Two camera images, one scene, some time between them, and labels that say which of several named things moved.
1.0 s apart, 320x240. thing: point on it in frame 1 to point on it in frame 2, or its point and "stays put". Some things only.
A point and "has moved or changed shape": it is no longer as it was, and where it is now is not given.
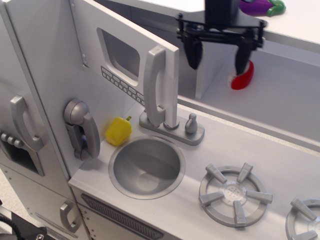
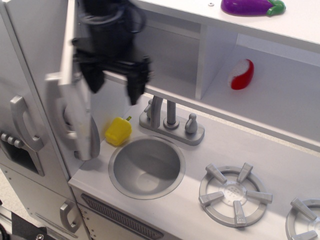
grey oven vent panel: [128, 219] stays put
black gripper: [221, 20] to [104, 44]
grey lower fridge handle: [64, 210] stays put
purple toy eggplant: [269, 8] stays put
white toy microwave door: [116, 49] has moved or changed shape
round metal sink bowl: [147, 167] stays put
